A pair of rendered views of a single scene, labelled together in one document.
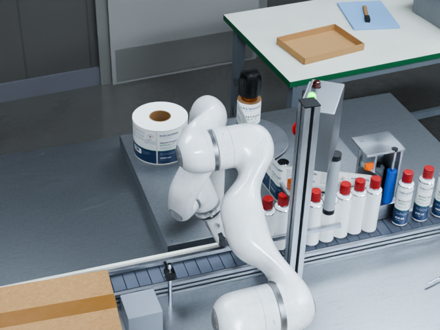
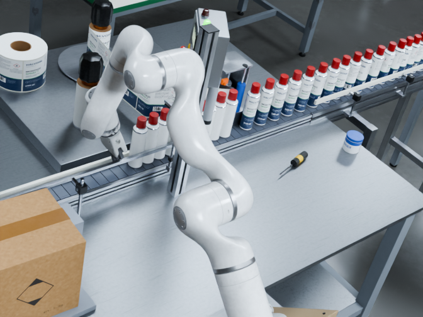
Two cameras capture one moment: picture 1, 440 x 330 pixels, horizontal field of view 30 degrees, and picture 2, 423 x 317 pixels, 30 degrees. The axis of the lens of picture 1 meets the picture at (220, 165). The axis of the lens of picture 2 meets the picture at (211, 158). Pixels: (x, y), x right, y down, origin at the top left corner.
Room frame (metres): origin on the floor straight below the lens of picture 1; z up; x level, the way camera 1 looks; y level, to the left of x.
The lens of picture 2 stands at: (-0.11, 0.67, 2.65)
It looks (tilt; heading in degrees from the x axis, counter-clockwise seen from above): 37 degrees down; 333
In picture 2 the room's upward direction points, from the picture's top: 13 degrees clockwise
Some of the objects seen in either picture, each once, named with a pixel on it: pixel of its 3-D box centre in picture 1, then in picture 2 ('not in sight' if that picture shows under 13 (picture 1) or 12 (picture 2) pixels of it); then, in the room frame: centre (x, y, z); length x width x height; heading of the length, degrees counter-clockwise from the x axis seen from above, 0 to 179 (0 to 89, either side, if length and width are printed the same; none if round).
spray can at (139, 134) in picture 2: not in sight; (138, 141); (1.95, -0.10, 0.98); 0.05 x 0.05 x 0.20
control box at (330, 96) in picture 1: (318, 125); (206, 48); (1.92, -0.27, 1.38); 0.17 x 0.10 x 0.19; 165
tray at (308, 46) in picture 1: (320, 43); not in sight; (3.54, -0.46, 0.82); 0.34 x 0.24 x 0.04; 120
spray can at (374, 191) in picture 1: (372, 203); (228, 112); (2.09, -0.49, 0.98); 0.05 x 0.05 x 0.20
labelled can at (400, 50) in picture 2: not in sight; (396, 59); (2.43, -1.44, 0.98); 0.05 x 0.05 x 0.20
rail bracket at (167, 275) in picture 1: (167, 279); (76, 194); (1.78, 0.15, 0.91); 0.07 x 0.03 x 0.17; 20
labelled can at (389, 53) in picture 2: not in sight; (386, 62); (2.40, -1.37, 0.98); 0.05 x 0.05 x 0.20
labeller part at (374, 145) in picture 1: (378, 143); (230, 61); (2.20, -0.50, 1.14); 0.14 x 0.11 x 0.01; 110
